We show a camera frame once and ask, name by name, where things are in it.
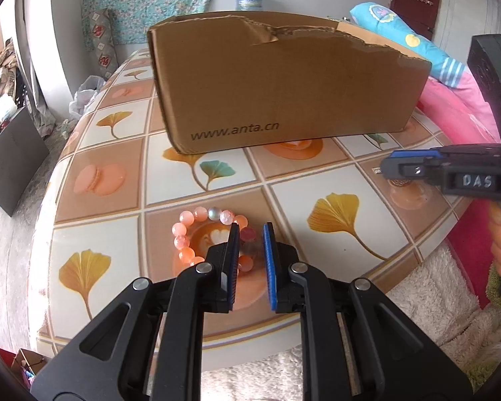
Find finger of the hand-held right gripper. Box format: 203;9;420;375
390;147;443;163
380;159;442;184

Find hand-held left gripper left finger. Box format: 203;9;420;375
31;223;240;401

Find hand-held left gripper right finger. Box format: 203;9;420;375
262;222;472;401

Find peach bead bracelet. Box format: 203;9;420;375
172;206;263;273

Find brown cardboard box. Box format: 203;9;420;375
147;10;433;155

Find pink floral blanket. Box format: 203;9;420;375
417;71;501;289

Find blue cartoon pillow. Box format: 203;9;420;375
350;2;470;88

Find white fleece blanket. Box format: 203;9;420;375
200;244;501;401

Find tile patterned table cover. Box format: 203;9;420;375
27;48;472;372

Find dark red door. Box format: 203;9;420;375
390;0;443;42

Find white plastic bag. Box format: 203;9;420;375
69;75;105;120

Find small cardboard carton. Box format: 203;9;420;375
12;349;46;383

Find black board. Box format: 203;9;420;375
0;106;51;218

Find grey patterned pillow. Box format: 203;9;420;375
83;8;120;80

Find teal floral hanging cloth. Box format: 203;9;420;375
82;0;227;44

